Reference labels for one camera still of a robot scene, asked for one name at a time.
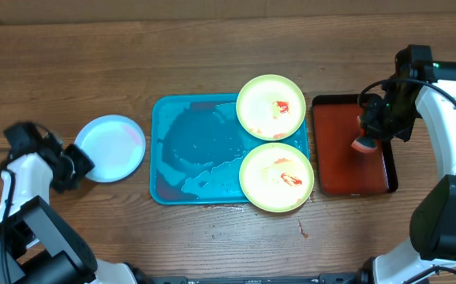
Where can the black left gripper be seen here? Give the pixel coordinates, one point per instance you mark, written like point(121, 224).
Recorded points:
point(78, 155)

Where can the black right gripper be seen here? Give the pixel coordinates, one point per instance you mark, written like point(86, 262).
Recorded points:
point(373, 125)

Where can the pink and green sponge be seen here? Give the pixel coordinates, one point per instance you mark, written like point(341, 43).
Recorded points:
point(363, 143)

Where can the light blue plate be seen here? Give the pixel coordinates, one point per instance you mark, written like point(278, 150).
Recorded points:
point(115, 144)

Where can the yellow-green plate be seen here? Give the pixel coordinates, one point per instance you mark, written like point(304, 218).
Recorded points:
point(276, 177)
point(270, 107)

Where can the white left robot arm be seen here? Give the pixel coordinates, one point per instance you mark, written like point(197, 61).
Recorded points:
point(36, 244)

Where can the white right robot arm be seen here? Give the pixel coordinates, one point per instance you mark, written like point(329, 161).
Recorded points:
point(420, 87)

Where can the red and black tray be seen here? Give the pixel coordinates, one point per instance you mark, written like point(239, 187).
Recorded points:
point(342, 169)

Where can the teal plastic tray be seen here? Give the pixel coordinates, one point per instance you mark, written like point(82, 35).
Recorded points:
point(196, 150)

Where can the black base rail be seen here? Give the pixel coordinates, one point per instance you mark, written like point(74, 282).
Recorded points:
point(324, 278)

